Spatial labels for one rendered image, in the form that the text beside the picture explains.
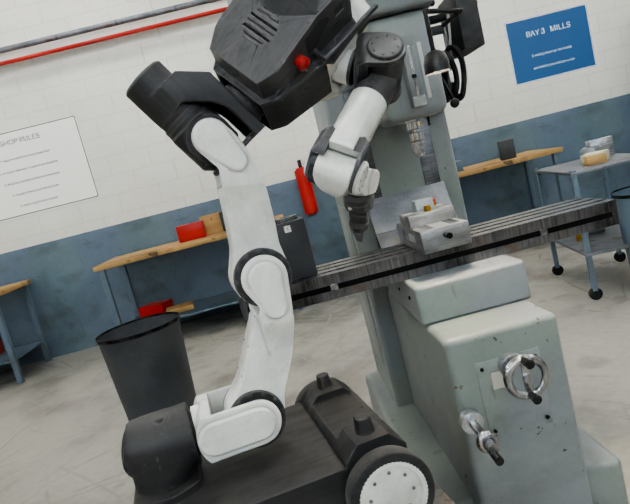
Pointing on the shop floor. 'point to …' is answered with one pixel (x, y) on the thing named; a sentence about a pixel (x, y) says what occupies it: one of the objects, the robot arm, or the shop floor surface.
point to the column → (386, 161)
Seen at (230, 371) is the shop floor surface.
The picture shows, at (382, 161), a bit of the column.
